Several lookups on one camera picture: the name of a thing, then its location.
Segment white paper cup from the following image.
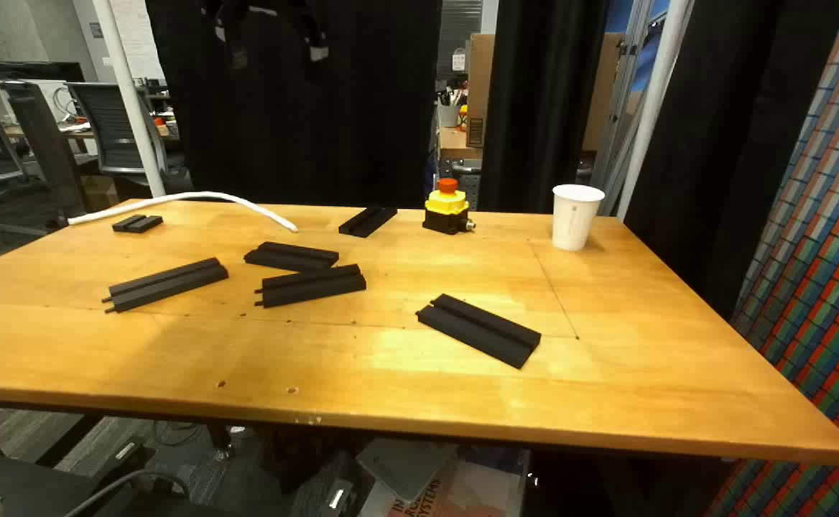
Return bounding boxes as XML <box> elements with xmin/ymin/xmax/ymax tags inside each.
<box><xmin>548</xmin><ymin>180</ymin><xmax>608</xmax><ymax>256</ymax></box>

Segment narrow black curtain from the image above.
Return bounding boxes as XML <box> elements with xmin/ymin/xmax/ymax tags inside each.
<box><xmin>477</xmin><ymin>0</ymin><xmax>614</xmax><ymax>215</ymax></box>

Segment multicolour patterned backdrop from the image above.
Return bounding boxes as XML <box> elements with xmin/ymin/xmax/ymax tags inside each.
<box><xmin>704</xmin><ymin>0</ymin><xmax>839</xmax><ymax>517</ymax></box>

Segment long black grooved track piece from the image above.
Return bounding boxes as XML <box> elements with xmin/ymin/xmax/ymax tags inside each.
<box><xmin>99</xmin><ymin>256</ymin><xmax>233</xmax><ymax>317</ymax></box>

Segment black curtain beside patterned backdrop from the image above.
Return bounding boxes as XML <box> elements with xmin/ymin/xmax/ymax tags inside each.
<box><xmin>624</xmin><ymin>0</ymin><xmax>839</xmax><ymax>321</ymax></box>

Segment small black notched block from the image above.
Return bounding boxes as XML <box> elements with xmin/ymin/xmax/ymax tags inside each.
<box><xmin>108</xmin><ymin>212</ymin><xmax>165</xmax><ymax>235</ymax></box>

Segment short black grooved track piece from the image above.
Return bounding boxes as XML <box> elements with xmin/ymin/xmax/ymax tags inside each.
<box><xmin>336</xmin><ymin>200</ymin><xmax>400</xmax><ymax>242</ymax></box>

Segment yellow emergency stop button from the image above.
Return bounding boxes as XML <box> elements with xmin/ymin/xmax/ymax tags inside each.
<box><xmin>423</xmin><ymin>175</ymin><xmax>474</xmax><ymax>239</ymax></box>

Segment white frame post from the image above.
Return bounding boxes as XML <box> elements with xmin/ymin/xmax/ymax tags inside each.
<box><xmin>611</xmin><ymin>0</ymin><xmax>697</xmax><ymax>225</ymax></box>

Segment wide black curtain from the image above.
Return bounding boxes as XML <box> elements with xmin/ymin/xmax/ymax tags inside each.
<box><xmin>142</xmin><ymin>0</ymin><xmax>444</xmax><ymax>209</ymax></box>

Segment white flexible hose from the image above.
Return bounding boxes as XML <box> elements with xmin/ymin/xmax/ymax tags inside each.
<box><xmin>65</xmin><ymin>189</ymin><xmax>300</xmax><ymax>235</ymax></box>

